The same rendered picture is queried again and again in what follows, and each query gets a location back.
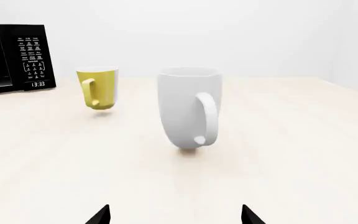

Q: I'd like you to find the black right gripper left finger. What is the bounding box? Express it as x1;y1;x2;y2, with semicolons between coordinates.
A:
85;203;111;224

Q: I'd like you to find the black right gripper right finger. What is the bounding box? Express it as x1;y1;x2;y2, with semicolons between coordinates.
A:
241;203;267;224

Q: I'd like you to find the yellow and white mug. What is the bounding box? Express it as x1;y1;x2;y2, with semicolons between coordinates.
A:
75;65;119;111

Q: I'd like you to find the black microwave oven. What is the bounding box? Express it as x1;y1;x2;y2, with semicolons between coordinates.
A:
0;24;57;96

